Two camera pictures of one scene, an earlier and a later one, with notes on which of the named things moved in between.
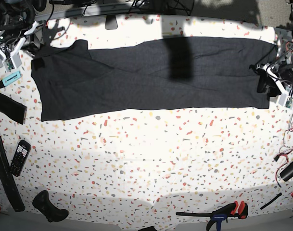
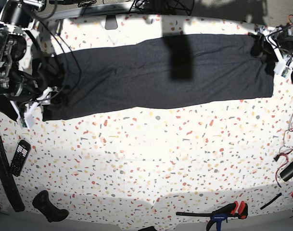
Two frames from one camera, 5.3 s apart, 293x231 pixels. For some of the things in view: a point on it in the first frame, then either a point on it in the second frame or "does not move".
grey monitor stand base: [110, 23] does not move
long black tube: [0, 157] does not move
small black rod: [280, 194] does not move
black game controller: [41, 201] does not move
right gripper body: [13, 60] -> [28, 121]
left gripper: [286, 99] -> [270, 58]
